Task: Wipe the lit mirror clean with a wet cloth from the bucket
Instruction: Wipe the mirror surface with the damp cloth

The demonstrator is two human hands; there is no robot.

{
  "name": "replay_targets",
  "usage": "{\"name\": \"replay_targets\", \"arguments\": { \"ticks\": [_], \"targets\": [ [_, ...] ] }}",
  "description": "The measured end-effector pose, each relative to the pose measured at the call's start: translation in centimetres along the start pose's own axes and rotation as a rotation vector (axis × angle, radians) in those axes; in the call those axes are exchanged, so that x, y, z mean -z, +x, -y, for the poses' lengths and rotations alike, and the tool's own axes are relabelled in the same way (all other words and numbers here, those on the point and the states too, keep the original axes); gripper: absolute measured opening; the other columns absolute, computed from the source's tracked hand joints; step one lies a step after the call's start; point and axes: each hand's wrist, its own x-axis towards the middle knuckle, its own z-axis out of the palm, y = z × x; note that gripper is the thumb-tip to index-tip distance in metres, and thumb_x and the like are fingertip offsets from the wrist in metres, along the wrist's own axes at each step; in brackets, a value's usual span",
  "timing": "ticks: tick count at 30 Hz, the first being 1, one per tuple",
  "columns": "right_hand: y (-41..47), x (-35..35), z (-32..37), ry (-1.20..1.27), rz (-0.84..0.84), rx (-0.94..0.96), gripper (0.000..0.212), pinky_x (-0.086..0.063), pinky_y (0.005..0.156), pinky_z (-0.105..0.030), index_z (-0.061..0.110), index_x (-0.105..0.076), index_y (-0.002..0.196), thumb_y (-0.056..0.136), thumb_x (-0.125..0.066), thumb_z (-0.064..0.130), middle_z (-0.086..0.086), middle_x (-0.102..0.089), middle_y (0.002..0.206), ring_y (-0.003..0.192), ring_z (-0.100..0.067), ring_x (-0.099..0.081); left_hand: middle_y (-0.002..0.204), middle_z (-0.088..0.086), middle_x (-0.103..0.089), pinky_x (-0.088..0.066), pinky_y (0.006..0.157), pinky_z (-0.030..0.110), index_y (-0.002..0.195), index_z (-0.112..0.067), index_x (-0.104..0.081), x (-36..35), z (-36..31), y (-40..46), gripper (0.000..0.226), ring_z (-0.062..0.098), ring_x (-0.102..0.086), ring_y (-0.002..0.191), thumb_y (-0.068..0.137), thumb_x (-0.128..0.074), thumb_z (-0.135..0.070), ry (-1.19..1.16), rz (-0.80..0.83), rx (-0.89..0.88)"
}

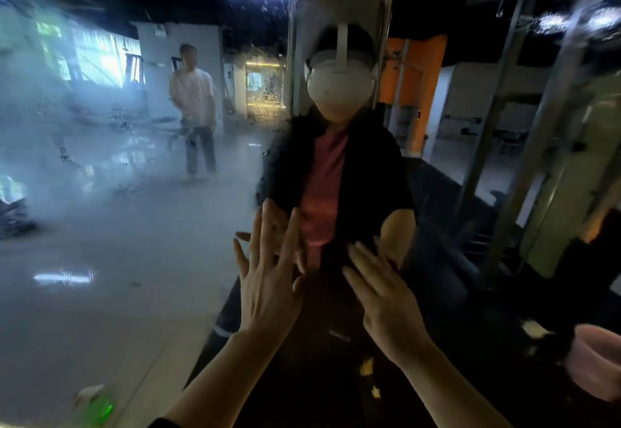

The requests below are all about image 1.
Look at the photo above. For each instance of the person's left forearm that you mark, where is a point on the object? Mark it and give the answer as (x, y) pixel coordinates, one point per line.
(233, 384)

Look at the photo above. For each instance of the large wall mirror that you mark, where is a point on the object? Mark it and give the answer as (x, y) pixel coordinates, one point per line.
(116, 248)

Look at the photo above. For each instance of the person's left hand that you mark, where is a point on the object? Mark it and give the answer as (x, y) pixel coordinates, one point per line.
(267, 287)

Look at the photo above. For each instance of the person's right hand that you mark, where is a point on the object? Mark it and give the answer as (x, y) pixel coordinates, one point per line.
(390, 306)

